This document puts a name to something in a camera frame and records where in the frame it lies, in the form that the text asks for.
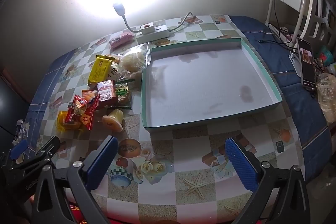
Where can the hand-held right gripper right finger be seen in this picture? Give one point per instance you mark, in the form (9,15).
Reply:
(240,163)

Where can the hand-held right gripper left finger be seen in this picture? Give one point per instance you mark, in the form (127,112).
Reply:
(101,161)

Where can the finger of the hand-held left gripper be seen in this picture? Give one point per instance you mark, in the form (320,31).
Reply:
(19,150)
(48,146)

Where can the clear orange snack packet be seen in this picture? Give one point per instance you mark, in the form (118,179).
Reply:
(63,121)

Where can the red snack packet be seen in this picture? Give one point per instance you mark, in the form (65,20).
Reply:
(77,109)

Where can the pale yellow jelly cup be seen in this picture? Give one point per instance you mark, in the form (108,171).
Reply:
(115,116)

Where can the orange and white bread packet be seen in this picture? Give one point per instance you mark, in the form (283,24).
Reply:
(88,95)

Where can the red and white biscuit packet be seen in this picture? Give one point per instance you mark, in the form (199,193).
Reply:
(107,94)

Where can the green snack packet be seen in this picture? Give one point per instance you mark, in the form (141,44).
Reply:
(123,94)

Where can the white snack packet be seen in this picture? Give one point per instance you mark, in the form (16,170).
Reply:
(115,73)

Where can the white cardboard tray green rim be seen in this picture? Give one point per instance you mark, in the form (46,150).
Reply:
(199,82)

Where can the yellow snack packet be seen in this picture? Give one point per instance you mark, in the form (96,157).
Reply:
(101,69)

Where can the tan snack packet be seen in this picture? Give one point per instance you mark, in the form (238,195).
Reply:
(114,57)

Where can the bun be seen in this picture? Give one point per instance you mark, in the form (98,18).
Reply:
(134,61)

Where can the pink snack packet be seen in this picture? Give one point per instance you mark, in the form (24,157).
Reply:
(120,39)

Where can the crumpled silver wrapper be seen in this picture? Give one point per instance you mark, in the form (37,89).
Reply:
(22,129)

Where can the dark cabinet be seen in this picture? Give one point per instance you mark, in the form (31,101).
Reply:
(10,103)

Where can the clear plastic bag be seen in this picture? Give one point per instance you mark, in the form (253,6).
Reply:
(325,98)

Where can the white phone holder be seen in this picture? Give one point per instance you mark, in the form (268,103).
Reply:
(295,61)

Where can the black smartphone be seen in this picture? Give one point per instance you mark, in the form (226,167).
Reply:
(307,66)

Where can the pink plastic item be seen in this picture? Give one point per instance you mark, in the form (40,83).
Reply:
(287,35)

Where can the white power strip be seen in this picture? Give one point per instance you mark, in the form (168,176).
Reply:
(157,34)

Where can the teal packet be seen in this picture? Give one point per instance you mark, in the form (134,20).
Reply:
(325,53)

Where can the white lattice panel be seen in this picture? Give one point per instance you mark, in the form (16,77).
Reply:
(315,29)

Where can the white gooseneck plug-in lamp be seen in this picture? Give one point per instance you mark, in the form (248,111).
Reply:
(118,7)

